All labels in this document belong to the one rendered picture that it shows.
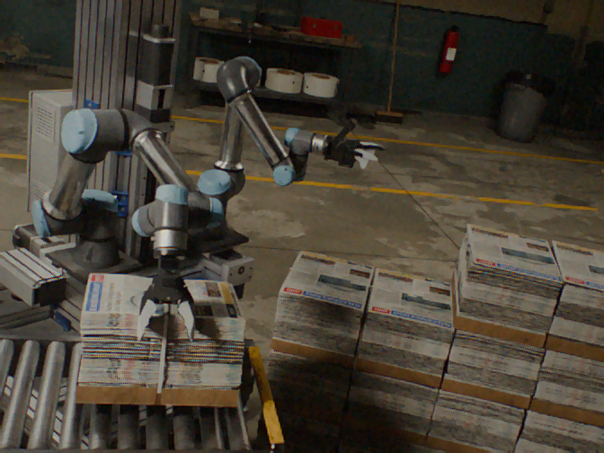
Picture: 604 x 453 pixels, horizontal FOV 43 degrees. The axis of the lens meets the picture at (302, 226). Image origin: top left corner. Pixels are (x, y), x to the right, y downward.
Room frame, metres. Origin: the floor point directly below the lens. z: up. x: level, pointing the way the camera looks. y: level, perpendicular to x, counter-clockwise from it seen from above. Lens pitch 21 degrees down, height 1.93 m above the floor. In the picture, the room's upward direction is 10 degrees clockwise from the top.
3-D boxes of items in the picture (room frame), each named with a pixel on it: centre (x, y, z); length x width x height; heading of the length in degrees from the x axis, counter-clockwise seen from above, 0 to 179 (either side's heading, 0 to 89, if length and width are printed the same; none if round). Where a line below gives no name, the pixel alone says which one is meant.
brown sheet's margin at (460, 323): (2.35, -0.69, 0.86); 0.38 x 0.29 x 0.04; 174
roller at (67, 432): (1.57, 0.48, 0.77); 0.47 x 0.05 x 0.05; 15
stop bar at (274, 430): (1.68, 0.02, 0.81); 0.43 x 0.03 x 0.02; 15
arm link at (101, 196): (2.26, 0.66, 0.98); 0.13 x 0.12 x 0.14; 130
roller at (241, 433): (1.67, 0.10, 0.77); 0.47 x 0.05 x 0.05; 15
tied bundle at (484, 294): (2.35, -0.69, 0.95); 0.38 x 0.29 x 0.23; 174
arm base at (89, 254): (2.26, 0.65, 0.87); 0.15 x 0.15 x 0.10
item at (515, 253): (2.35, -0.70, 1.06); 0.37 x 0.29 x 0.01; 174
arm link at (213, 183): (2.66, 0.34, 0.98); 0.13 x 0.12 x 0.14; 167
